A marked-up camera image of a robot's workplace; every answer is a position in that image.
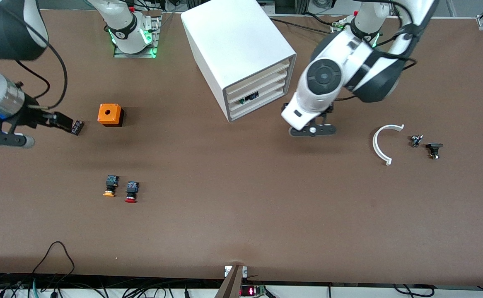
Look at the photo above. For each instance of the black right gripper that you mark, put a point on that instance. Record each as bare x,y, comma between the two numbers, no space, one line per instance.
32,115

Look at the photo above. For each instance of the white drawer with black button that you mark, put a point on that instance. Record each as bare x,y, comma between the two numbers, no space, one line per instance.
274,87

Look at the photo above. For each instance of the orange box with hole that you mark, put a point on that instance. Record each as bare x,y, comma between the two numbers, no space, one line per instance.
109,112

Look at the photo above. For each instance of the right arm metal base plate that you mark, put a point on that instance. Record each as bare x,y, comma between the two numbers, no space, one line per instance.
136,54

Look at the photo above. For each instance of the orange mushroom push button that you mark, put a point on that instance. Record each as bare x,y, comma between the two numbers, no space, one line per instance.
111,183

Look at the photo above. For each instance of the black button with blue block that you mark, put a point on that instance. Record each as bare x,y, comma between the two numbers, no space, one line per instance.
251,97

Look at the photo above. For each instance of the small grey metal part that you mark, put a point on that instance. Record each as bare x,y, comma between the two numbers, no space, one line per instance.
415,141

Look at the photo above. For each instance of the circuit module with red light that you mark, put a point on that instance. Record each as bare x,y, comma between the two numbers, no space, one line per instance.
247,291

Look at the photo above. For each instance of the white drawer holding red button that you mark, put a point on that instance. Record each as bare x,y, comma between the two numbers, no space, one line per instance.
274,78

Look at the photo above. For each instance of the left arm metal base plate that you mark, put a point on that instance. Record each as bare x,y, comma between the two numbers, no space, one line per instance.
337,27

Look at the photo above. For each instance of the small black contact block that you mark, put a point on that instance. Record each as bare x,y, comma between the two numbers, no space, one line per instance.
78,127

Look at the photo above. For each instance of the red mushroom push button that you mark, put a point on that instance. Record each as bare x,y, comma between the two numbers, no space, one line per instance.
132,190

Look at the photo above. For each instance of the white curved plastic arc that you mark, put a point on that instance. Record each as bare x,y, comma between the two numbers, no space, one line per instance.
374,145

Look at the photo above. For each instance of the grey camera mounting post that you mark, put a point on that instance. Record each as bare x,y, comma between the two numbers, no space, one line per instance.
231,285

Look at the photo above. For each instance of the small black knob part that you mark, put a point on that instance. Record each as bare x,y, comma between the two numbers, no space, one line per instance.
434,147

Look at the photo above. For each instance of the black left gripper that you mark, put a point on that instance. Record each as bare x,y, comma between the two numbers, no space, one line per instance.
329,110

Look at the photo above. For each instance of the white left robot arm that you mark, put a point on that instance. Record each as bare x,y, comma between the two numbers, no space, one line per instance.
324,78

